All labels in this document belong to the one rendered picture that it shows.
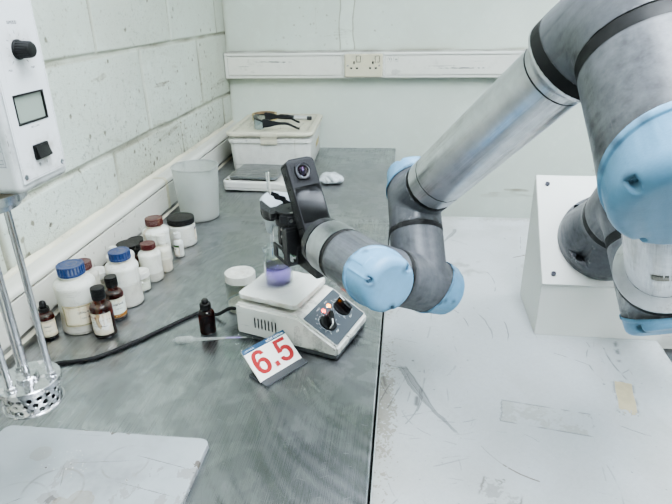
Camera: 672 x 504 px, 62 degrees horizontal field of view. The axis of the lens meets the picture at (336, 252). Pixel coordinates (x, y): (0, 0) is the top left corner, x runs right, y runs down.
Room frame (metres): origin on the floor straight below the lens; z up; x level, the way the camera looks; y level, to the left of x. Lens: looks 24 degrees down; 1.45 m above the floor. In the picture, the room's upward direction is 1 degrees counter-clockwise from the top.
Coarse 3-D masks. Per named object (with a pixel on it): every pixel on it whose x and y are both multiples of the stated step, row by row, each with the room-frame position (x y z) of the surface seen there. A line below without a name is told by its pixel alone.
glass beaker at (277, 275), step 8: (264, 248) 0.90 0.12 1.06; (264, 256) 0.90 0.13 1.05; (272, 256) 0.89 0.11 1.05; (280, 256) 0.89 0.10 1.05; (264, 264) 0.90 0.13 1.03; (272, 264) 0.89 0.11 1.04; (280, 264) 0.89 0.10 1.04; (272, 272) 0.89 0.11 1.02; (280, 272) 0.89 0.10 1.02; (288, 272) 0.90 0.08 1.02; (272, 280) 0.89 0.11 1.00; (280, 280) 0.89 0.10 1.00; (288, 280) 0.90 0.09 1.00
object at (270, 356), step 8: (280, 336) 0.81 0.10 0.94; (264, 344) 0.79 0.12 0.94; (272, 344) 0.80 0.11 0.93; (280, 344) 0.80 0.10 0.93; (288, 344) 0.81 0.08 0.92; (256, 352) 0.77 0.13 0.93; (264, 352) 0.78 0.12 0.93; (272, 352) 0.78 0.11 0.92; (280, 352) 0.79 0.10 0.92; (288, 352) 0.80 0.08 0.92; (296, 352) 0.80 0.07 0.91; (256, 360) 0.76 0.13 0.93; (264, 360) 0.77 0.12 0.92; (272, 360) 0.77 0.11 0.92; (280, 360) 0.78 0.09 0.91; (288, 360) 0.78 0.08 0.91; (256, 368) 0.75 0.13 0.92; (264, 368) 0.75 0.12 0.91; (272, 368) 0.76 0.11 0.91
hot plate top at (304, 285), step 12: (264, 276) 0.94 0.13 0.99; (300, 276) 0.94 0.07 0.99; (312, 276) 0.94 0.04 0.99; (252, 288) 0.89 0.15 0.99; (264, 288) 0.89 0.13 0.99; (276, 288) 0.89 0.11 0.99; (288, 288) 0.89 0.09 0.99; (300, 288) 0.89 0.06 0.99; (312, 288) 0.89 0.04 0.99; (252, 300) 0.86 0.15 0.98; (264, 300) 0.85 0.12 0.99; (276, 300) 0.85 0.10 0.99; (288, 300) 0.85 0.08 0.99; (300, 300) 0.84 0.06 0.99
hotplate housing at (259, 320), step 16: (320, 288) 0.92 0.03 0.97; (240, 304) 0.87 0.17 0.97; (256, 304) 0.87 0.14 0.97; (304, 304) 0.86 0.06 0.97; (240, 320) 0.87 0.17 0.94; (256, 320) 0.85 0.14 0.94; (272, 320) 0.84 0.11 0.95; (288, 320) 0.82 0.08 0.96; (304, 320) 0.82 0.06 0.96; (256, 336) 0.86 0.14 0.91; (288, 336) 0.83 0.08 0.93; (304, 336) 0.81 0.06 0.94; (320, 336) 0.80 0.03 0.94; (352, 336) 0.84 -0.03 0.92; (320, 352) 0.80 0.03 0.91; (336, 352) 0.79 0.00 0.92
